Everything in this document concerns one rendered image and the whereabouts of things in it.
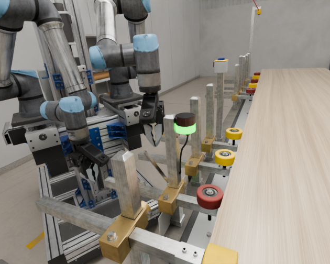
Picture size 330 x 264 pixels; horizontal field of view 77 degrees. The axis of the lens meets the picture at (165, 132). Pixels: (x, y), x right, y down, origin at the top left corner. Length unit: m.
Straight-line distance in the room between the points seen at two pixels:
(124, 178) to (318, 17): 8.33
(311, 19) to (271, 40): 1.17
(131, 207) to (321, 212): 0.48
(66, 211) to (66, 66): 0.57
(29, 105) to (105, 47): 0.62
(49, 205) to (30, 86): 0.73
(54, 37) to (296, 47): 8.02
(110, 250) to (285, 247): 0.37
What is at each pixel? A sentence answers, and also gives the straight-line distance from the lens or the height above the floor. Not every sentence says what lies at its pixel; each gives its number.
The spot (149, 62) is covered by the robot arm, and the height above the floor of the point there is 1.28.
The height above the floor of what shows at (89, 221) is 0.96.
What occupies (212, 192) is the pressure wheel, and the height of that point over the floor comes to 0.91.
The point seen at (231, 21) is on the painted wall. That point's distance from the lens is 8.69.
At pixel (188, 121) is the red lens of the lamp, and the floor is 1.12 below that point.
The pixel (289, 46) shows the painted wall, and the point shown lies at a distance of 8.51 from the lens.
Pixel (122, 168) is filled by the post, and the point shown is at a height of 1.10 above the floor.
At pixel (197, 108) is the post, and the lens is 0.85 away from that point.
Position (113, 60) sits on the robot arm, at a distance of 0.75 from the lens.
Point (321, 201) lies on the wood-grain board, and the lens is 0.74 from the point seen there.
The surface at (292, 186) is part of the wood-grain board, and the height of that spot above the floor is 0.90.
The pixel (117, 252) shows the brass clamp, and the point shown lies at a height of 0.96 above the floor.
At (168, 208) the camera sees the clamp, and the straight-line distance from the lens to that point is 0.71.
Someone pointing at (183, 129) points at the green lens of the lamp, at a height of 1.10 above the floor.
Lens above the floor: 1.33
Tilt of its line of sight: 23 degrees down
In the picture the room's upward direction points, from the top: 5 degrees counter-clockwise
